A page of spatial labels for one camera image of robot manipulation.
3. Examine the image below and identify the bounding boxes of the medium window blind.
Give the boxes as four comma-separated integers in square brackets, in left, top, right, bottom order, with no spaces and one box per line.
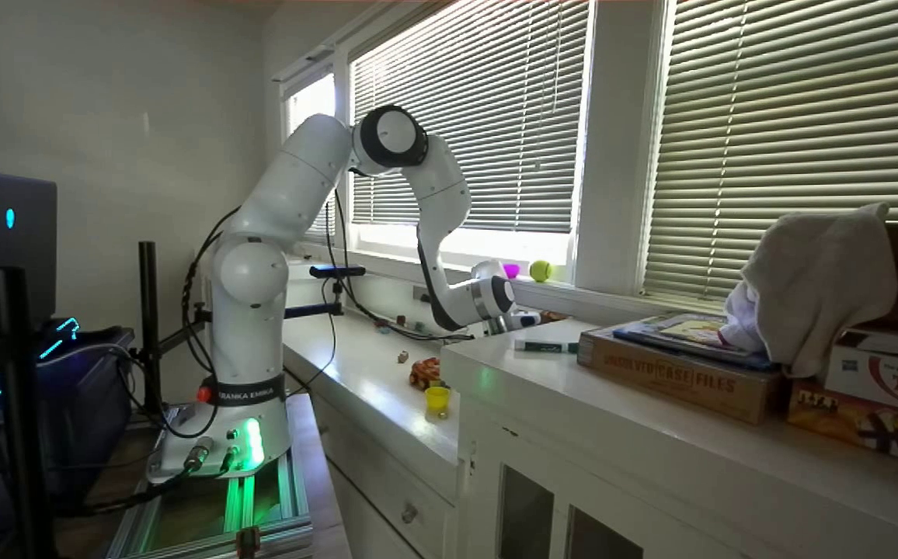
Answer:
[348,0,592,237]

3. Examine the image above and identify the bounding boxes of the green dry-erase marker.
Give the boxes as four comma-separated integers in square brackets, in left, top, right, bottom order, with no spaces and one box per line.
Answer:
[515,337,582,357]

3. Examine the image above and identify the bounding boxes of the orange box black pattern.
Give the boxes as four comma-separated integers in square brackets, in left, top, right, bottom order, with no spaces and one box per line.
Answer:
[784,380,898,477]

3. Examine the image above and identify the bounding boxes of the white window sill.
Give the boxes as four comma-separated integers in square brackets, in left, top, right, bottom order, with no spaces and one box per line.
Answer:
[348,244,723,318]

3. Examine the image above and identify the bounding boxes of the wide window blind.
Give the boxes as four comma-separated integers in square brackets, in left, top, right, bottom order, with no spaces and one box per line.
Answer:
[644,0,898,304]

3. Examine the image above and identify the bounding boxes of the blue picture book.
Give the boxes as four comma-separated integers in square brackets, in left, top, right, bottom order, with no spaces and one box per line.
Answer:
[610,312,784,373]

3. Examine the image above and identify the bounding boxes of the small yellow cup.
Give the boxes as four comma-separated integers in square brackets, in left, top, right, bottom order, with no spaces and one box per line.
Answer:
[422,382,452,422]

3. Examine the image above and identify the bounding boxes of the low white counter cabinet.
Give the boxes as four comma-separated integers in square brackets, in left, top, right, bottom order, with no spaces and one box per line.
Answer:
[280,306,470,559]

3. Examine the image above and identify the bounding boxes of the beige cloth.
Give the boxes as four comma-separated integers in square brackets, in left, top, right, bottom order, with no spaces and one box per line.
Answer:
[720,199,898,382]

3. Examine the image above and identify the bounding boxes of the tall white glass-door cabinet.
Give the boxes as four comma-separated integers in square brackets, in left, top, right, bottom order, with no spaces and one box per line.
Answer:
[442,326,898,559]

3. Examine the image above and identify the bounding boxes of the dark blue bag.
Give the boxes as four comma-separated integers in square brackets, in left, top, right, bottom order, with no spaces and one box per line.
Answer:
[37,326,135,510]

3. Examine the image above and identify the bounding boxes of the black stereo camera bar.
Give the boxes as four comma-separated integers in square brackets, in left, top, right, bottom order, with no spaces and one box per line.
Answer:
[307,265,371,281]

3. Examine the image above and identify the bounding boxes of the black metal post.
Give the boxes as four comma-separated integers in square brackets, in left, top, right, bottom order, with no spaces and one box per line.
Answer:
[0,265,56,559]

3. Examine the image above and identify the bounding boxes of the thick brown police book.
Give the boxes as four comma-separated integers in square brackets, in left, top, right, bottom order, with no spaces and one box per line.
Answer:
[576,326,790,424]

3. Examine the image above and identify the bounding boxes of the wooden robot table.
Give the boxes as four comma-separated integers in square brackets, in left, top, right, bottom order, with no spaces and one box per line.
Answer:
[52,392,352,559]

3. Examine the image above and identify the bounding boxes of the white box red print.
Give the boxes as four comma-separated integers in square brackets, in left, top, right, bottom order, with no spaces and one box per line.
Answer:
[820,326,898,419]

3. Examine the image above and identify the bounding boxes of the dark monitor with cyan light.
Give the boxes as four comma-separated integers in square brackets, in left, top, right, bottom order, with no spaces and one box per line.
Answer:
[0,164,61,361]

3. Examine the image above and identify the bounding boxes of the aluminium frame robot platform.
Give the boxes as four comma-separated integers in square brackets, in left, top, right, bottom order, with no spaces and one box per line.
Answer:
[102,446,317,559]

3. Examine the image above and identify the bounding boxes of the orange tiger toy car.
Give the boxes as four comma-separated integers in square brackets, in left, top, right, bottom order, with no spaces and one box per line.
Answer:
[406,355,448,395]

